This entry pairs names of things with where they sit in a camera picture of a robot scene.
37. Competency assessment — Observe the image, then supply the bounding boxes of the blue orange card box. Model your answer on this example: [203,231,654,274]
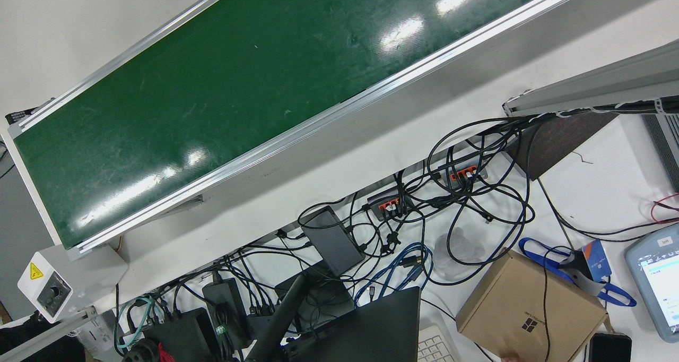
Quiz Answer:
[581,239,614,283]

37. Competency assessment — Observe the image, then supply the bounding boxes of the white conveyor control box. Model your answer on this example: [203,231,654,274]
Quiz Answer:
[17,244,128,324]

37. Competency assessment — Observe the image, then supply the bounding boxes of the grey black badge holder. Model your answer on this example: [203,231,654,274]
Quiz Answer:
[560,249,605,296]

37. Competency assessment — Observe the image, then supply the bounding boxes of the grey ribbed panel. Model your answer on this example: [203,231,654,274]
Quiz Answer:
[642,113,679,193]

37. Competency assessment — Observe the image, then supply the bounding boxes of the aluminium profile beam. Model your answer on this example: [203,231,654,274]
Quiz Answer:
[502,38,679,118]

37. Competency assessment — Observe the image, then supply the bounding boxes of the long power strip orange switches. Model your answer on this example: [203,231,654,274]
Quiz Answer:
[424,144,489,185]

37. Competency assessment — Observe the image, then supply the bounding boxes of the black phone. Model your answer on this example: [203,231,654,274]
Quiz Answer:
[589,332,633,362]

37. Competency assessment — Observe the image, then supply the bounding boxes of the black cable tangle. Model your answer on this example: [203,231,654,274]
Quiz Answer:
[114,115,679,362]

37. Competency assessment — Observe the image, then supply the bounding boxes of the brown board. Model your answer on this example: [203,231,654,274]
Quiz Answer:
[507,113,619,181]

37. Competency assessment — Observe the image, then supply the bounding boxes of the black device box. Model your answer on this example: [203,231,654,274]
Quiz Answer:
[143,307,221,362]

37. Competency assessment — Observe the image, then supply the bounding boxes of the grey teach pendant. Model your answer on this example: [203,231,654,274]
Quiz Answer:
[624,228,679,344]

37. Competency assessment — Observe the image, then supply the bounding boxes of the black mounting pole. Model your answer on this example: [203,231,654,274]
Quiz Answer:
[249,274,308,362]

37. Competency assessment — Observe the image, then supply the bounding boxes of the small power strip orange switches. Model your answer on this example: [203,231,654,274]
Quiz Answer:
[367,184,417,220]

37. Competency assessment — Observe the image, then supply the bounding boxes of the clear plastic bag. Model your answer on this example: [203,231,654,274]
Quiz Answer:
[434,227,486,283]

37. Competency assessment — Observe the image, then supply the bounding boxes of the black power adapter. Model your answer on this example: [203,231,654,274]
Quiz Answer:
[202,277,250,352]

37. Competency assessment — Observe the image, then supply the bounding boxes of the blue cable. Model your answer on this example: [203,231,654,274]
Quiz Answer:
[354,243,434,307]

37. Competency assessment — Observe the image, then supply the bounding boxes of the black monitor with stand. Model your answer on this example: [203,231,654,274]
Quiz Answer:
[281,286,422,362]

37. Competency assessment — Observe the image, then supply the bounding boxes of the blue lanyard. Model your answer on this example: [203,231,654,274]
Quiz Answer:
[519,237,637,307]

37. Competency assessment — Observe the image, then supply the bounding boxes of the white keyboard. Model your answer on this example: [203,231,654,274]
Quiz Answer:
[416,325,462,362]

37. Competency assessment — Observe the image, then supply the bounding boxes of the brown cardboard box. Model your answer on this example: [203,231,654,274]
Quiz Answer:
[455,249,609,362]

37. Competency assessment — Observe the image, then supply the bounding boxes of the green conveyor belt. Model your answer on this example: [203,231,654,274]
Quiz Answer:
[6,0,611,262]

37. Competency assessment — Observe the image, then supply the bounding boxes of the dark grey docking hub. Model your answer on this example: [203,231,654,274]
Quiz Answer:
[301,206,365,278]

